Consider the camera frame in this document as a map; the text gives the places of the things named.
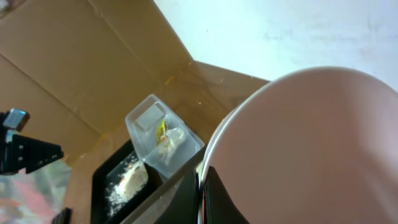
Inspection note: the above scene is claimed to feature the dark brown serving tray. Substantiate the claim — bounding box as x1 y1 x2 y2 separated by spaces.
121 146 206 224

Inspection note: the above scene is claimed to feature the black plastic tray bin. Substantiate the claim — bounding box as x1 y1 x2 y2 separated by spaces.
90 140 163 224

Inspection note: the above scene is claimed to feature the cardboard box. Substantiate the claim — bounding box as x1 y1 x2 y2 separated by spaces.
1 0 266 223

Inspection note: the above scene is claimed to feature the rice pile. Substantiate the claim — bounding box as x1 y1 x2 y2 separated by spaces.
108 161 149 217

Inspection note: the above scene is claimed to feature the clear plastic bin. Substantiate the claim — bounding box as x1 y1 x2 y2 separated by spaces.
125 94 205 178

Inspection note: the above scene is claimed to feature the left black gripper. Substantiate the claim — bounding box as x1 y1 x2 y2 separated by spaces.
1 112 64 174

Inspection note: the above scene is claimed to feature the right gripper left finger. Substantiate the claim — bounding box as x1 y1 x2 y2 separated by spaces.
154 170 199 224

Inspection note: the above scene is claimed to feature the white bowl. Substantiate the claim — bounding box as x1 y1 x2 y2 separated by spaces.
202 67 397 223

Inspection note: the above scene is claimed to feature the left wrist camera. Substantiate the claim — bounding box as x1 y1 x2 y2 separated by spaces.
2 108 30 131

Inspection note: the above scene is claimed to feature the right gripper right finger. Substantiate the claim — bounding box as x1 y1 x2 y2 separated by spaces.
203 166 249 224

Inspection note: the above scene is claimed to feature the yellow green snack wrapper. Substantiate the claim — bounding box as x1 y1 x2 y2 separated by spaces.
155 119 167 146

